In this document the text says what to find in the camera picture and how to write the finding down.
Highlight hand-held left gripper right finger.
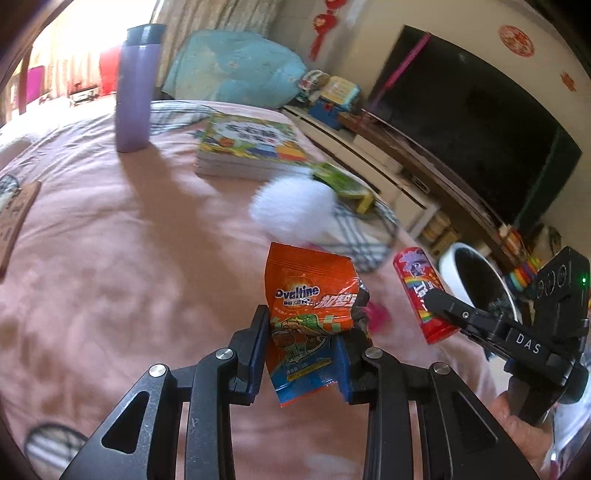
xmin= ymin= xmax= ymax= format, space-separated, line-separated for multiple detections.
xmin=336 ymin=330 xmax=532 ymax=480

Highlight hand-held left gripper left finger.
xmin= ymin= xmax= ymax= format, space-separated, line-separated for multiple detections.
xmin=60 ymin=305 xmax=271 ymax=480

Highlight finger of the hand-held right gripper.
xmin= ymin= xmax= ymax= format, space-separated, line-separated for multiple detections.
xmin=424 ymin=291 xmax=509 ymax=334

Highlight white bin with black liner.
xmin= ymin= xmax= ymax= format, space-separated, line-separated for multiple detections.
xmin=438 ymin=242 xmax=525 ymax=324

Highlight red rainbow can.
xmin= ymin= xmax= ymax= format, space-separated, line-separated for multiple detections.
xmin=392 ymin=247 xmax=459 ymax=346

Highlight orange snack packet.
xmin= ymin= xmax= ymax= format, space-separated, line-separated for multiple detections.
xmin=264 ymin=242 xmax=372 ymax=408

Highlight person's right hand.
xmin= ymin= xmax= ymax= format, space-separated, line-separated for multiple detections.
xmin=490 ymin=391 xmax=557 ymax=480

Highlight small pink object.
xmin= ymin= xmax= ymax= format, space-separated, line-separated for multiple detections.
xmin=365 ymin=302 xmax=392 ymax=335

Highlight wooden container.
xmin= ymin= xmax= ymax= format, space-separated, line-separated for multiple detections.
xmin=422 ymin=211 xmax=452 ymax=241

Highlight plaid cloth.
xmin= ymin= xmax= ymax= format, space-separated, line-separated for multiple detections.
xmin=148 ymin=100 xmax=211 ymax=136
xmin=318 ymin=198 xmax=400 ymax=273
xmin=23 ymin=421 xmax=89 ymax=472

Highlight pink bed sheet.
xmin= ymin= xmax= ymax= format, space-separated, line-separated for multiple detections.
xmin=0 ymin=99 xmax=509 ymax=480

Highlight white fluffy ball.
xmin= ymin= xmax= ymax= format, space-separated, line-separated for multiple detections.
xmin=248 ymin=175 xmax=336 ymax=245

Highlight green snack packet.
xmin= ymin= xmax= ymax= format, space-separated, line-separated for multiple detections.
xmin=313 ymin=161 xmax=376 ymax=214

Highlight black television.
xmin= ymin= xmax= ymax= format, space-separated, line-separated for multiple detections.
xmin=365 ymin=25 xmax=583 ymax=228

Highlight white television cabinet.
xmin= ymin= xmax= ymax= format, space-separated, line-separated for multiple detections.
xmin=281 ymin=105 xmax=441 ymax=238

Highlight colourful children's book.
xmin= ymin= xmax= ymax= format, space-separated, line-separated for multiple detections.
xmin=194 ymin=113 xmax=315 ymax=182

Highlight colourful toys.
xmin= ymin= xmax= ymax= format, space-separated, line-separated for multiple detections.
xmin=295 ymin=69 xmax=362 ymax=123

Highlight pink stick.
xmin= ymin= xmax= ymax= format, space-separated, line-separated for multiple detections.
xmin=378 ymin=34 xmax=434 ymax=95

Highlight wooden board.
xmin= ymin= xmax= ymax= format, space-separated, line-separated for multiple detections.
xmin=0 ymin=180 xmax=42 ymax=278

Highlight teal net cover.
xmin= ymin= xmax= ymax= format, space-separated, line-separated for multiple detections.
xmin=164 ymin=30 xmax=308 ymax=110

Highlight purple thermos bottle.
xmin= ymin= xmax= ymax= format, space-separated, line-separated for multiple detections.
xmin=115 ymin=23 xmax=168 ymax=153

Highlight red hanging decoration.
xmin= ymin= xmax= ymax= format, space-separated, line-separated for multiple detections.
xmin=308 ymin=0 xmax=345 ymax=60

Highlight pink box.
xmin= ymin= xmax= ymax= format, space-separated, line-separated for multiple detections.
xmin=25 ymin=65 xmax=48 ymax=106

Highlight colourful ring stacking toy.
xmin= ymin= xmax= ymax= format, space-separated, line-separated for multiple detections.
xmin=505 ymin=257 xmax=542 ymax=292

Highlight round red wall sticker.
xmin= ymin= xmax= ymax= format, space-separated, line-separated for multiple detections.
xmin=498 ymin=25 xmax=535 ymax=55

